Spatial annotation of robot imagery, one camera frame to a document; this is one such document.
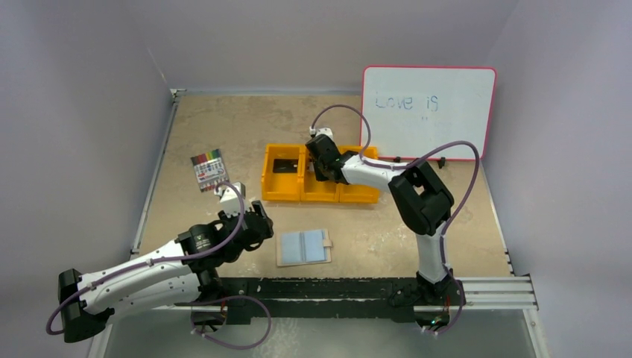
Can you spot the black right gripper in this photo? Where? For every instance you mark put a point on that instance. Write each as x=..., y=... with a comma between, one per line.
x=320, y=161

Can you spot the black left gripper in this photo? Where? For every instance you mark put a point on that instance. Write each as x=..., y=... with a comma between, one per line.
x=256, y=205

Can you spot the beige leather card holder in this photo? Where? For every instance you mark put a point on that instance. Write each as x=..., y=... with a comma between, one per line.
x=302, y=248

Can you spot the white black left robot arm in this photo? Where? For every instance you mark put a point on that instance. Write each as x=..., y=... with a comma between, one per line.
x=183, y=270

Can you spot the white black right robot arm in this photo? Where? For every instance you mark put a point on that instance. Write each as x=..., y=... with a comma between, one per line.
x=423, y=201

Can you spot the black magnetic stripe card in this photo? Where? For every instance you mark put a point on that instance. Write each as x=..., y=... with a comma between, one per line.
x=285, y=166

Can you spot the yellow three-compartment bin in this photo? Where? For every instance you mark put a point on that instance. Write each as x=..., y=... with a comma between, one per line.
x=303, y=186

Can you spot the marker pen pack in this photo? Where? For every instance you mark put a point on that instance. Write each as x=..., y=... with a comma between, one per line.
x=210, y=170

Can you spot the pink-framed whiteboard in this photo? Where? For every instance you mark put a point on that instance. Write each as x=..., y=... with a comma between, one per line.
x=414, y=109

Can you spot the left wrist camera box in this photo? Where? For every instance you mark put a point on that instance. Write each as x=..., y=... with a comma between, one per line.
x=231, y=198

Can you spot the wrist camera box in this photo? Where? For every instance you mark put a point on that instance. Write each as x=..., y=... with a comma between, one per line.
x=326, y=131
x=231, y=198

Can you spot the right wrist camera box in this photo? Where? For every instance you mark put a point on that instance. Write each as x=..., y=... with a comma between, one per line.
x=326, y=131

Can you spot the black front table rail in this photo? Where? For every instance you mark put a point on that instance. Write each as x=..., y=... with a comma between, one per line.
x=397, y=299

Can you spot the right aluminium frame rail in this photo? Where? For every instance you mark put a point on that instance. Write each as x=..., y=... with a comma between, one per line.
x=499, y=293

